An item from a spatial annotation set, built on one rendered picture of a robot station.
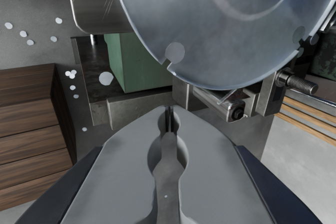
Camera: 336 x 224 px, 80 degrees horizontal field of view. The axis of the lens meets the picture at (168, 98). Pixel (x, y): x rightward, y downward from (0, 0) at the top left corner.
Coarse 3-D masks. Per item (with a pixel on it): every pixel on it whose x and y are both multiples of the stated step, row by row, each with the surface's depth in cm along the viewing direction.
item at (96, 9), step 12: (72, 0) 15; (84, 0) 15; (96, 0) 16; (108, 0) 16; (72, 12) 15; (84, 12) 16; (96, 12) 16; (108, 12) 16; (120, 12) 17; (84, 24) 16; (96, 24) 16; (108, 24) 17; (120, 24) 17
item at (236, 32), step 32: (128, 0) 16; (160, 0) 17; (192, 0) 19; (224, 0) 19; (256, 0) 21; (288, 0) 23; (320, 0) 25; (160, 32) 19; (192, 32) 20; (224, 32) 22; (256, 32) 23; (288, 32) 26; (192, 64) 22; (224, 64) 24; (256, 64) 26
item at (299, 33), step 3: (297, 27) 26; (300, 27) 26; (303, 27) 26; (297, 30) 26; (300, 30) 26; (303, 30) 27; (294, 33) 26; (297, 33) 26; (300, 33) 27; (303, 33) 27; (294, 36) 26; (297, 36) 27; (300, 36) 27; (294, 39) 27; (297, 39) 27; (294, 42) 27
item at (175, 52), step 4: (172, 44) 20; (176, 44) 20; (180, 44) 20; (168, 48) 20; (172, 48) 20; (176, 48) 20; (180, 48) 20; (168, 52) 20; (172, 52) 20; (176, 52) 20; (180, 52) 20; (184, 52) 21; (168, 56) 20; (172, 56) 20; (176, 56) 20; (180, 56) 21; (172, 60) 20; (176, 60) 21; (180, 60) 21
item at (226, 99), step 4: (228, 92) 26; (232, 92) 25; (236, 92) 26; (240, 92) 26; (224, 96) 26; (228, 96) 25; (232, 96) 26; (236, 96) 26; (240, 96) 26; (244, 96) 27; (248, 96) 27; (220, 100) 25; (224, 100) 25; (228, 100) 26; (232, 100) 26
